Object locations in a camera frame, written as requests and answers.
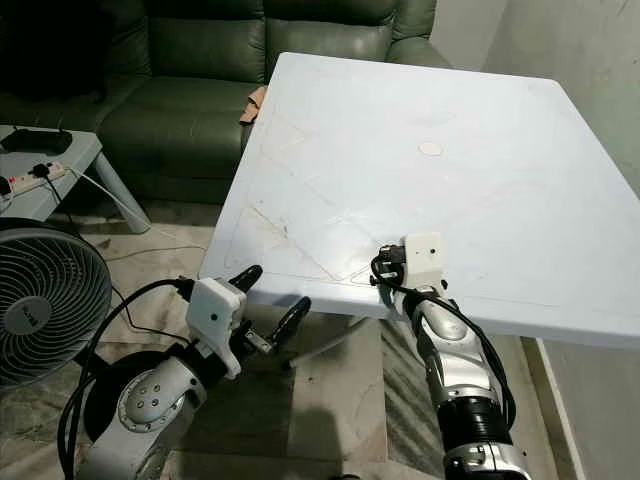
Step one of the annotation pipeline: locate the white plastic table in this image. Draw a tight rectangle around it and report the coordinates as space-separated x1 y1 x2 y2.
198 52 640 480

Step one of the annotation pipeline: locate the brown crumpled cloth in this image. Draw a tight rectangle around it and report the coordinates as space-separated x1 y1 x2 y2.
239 85 270 127

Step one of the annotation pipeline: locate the green leather sofa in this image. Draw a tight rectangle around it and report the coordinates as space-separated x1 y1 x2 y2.
0 0 453 208

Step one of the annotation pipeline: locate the grey floor fan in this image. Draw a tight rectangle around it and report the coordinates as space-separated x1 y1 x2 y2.
0 217 193 443

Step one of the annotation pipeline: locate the grey side table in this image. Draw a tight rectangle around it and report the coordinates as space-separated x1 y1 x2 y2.
0 124 147 237

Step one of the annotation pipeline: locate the black plug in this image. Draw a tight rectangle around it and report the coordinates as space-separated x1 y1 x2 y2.
28 161 62 182

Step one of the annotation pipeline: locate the white power strip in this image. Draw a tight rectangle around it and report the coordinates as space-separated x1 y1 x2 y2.
4 165 70 196

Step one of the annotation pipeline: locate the black game controller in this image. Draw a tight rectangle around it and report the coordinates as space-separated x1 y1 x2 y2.
1 127 74 155

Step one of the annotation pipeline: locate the black cushion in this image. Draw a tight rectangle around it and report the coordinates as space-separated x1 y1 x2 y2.
0 0 108 103

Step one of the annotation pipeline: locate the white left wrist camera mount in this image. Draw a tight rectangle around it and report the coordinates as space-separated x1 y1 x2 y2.
186 276 250 380

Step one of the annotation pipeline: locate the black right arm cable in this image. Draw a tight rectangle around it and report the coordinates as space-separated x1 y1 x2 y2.
388 284 521 433

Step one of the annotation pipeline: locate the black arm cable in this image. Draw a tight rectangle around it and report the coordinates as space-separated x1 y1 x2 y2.
56 277 197 480
388 284 521 433

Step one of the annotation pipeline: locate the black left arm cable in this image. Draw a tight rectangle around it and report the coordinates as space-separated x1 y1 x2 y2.
56 277 197 480

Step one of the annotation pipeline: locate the thin white cable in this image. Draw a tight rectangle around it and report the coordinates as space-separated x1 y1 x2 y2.
64 165 213 267

